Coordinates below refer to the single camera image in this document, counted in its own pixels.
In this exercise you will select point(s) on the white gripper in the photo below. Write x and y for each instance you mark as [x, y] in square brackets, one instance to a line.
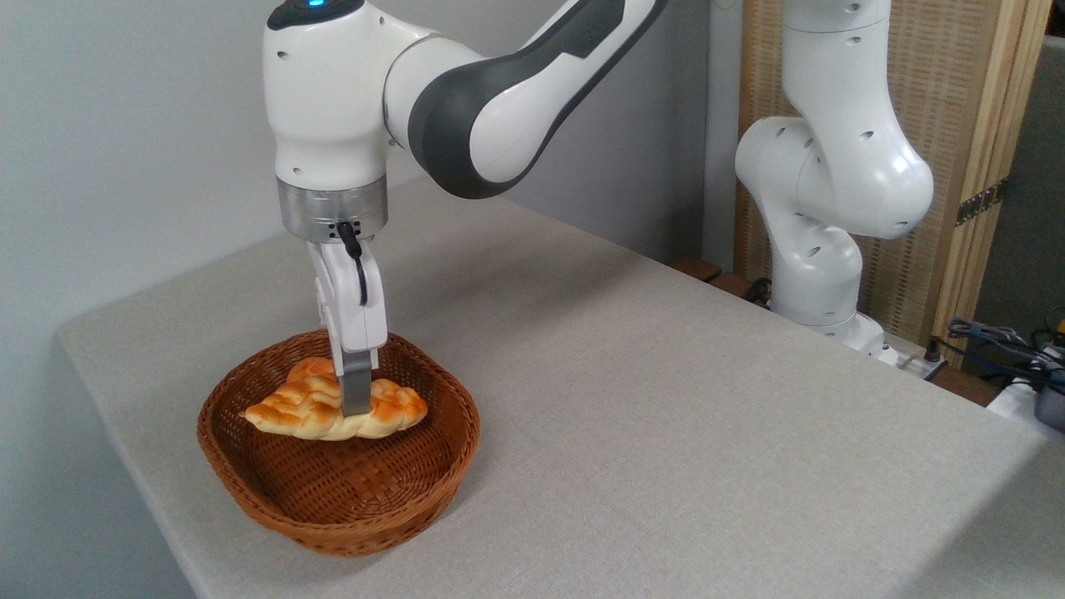
[354, 308]

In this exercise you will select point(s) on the long braided bread loaf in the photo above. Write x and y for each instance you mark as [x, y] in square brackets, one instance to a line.
[299, 412]

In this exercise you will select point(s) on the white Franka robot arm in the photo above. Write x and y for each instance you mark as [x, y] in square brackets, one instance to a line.
[333, 100]

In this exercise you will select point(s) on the round golden bread roll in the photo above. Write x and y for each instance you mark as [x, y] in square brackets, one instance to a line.
[309, 368]

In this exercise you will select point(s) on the brown woven wicker basket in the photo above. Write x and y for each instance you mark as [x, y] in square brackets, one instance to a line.
[349, 491]

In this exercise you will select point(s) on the brown wooden block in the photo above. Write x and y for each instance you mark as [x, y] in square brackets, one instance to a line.
[732, 285]
[695, 268]

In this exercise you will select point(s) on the grey linen tablecloth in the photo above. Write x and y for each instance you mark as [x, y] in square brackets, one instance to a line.
[707, 516]

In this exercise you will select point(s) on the metal screen hinge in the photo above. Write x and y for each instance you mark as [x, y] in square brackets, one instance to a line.
[982, 202]

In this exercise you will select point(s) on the grey box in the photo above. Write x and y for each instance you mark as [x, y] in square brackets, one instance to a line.
[1052, 403]

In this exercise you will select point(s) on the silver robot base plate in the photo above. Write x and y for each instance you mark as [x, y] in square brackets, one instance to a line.
[919, 364]

